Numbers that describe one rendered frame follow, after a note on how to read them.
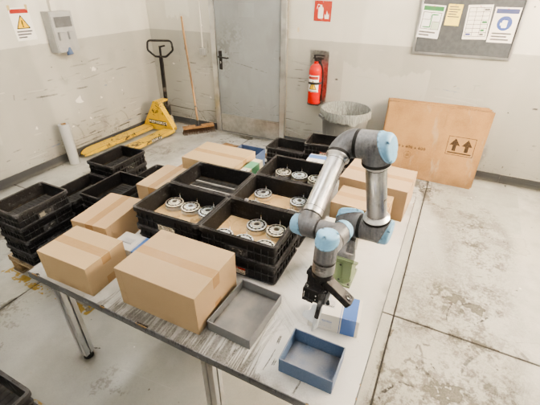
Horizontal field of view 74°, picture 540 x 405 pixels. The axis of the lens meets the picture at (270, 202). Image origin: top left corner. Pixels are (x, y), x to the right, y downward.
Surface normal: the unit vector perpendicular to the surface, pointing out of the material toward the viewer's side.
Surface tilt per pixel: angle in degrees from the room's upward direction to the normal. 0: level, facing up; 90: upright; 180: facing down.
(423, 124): 80
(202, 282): 0
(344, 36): 90
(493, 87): 90
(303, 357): 0
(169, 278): 0
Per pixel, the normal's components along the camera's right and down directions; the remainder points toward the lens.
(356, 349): 0.00, -0.85
